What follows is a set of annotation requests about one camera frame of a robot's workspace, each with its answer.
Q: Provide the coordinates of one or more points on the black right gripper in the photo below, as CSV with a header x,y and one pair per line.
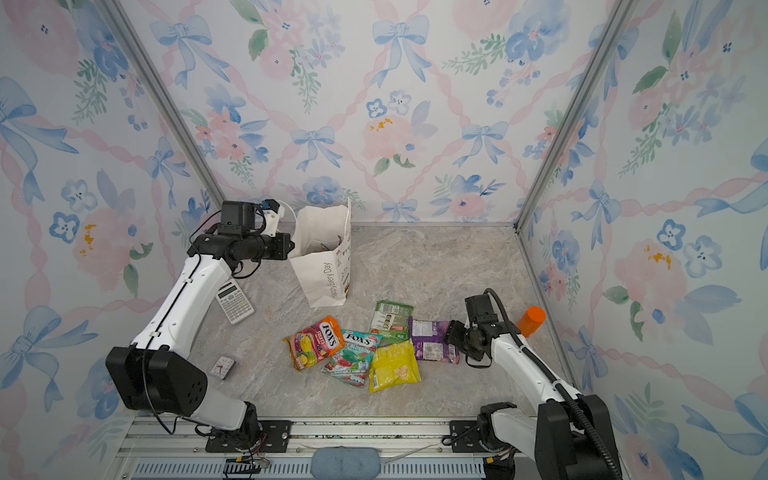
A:
x,y
453,336

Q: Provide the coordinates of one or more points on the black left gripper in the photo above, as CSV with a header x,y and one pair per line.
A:
x,y
282,239

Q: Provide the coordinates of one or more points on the purple snack bag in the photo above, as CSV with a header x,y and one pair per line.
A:
x,y
427,338

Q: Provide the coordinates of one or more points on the white paper gift bag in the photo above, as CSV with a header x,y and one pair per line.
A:
x,y
322,257

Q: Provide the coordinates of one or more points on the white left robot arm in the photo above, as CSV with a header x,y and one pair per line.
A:
x,y
153,373

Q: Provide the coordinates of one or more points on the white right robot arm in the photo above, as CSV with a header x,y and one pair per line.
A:
x,y
570,437

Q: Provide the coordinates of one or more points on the green back-side snack bag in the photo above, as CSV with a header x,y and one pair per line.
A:
x,y
391,321

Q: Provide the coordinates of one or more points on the yellow snack bag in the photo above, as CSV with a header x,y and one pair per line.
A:
x,y
394,365

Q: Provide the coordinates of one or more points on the orange Fox's candy bag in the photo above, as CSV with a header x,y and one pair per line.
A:
x,y
316,343

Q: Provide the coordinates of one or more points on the teal red Fox's candy bag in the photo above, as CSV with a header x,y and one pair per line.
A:
x,y
352,363

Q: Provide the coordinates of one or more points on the orange bottle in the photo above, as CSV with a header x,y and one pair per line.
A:
x,y
531,321

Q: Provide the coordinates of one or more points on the white calculator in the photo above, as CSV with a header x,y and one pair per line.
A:
x,y
233,302

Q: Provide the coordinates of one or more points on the small card box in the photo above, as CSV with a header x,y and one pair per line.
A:
x,y
222,367

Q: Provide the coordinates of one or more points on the grey blue cushion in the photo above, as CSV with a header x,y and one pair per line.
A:
x,y
348,463

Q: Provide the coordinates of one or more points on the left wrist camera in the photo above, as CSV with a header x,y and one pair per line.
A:
x,y
272,212

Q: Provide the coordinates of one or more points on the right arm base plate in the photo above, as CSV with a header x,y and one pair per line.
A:
x,y
469,437

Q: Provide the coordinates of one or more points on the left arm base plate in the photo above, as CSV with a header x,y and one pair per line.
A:
x,y
265,436

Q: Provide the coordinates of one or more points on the aluminium rail frame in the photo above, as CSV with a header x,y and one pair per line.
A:
x,y
409,448

